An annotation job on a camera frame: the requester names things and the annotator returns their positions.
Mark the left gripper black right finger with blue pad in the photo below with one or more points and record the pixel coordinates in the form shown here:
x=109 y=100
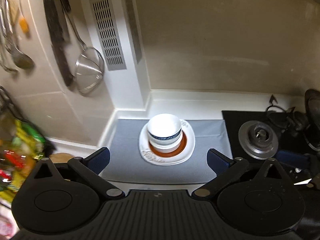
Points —
x=240 y=179

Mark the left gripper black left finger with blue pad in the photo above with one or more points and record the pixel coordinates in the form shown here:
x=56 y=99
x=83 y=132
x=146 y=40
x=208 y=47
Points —
x=77 y=179

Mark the white floral square plate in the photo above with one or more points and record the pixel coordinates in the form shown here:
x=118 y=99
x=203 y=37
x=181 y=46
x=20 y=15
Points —
x=153 y=159

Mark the brown round plate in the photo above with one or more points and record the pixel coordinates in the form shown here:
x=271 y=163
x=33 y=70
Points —
x=174 y=153

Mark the white bowl blue pattern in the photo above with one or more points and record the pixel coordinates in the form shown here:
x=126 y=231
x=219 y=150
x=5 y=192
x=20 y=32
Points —
x=164 y=128

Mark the wooden cutting board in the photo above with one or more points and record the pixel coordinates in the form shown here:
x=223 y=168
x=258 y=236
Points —
x=60 y=157

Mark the grey table mat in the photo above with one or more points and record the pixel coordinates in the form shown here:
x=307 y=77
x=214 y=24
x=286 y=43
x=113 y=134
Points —
x=138 y=157

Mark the black gas stove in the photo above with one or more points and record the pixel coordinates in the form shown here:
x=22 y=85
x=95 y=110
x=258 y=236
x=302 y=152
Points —
x=284 y=134

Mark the colourful snack packages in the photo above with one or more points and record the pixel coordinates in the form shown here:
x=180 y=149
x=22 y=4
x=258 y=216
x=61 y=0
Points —
x=22 y=146

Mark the metal mesh strainer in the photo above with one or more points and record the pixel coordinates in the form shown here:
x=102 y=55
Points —
x=90 y=65

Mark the metal hanging ladle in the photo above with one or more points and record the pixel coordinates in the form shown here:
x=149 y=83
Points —
x=12 y=58

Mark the black hanging utensil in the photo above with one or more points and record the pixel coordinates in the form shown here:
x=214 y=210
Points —
x=56 y=36

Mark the grey wall vent grille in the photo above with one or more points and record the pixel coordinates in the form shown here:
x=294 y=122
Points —
x=106 y=26

